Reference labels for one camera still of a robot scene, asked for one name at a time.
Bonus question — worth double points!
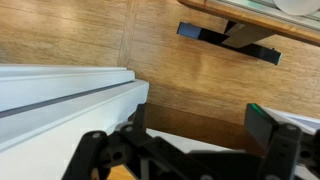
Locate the white round disc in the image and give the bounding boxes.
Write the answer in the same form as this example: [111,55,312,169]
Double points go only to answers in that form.
[272,0,320,17]

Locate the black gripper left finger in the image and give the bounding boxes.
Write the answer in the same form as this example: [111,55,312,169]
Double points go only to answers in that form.
[61,102,201,180]

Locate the wooden shelf with white edge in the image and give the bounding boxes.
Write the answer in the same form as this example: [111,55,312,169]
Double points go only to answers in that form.
[146,128,244,156]

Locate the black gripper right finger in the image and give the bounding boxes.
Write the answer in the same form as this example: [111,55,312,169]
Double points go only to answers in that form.
[244,103,320,180]

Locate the black table foot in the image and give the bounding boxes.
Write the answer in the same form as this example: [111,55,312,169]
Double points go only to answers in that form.
[176,21,283,66]

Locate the white door with grey stripe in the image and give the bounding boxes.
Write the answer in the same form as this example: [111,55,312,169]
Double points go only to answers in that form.
[0,64,150,180]

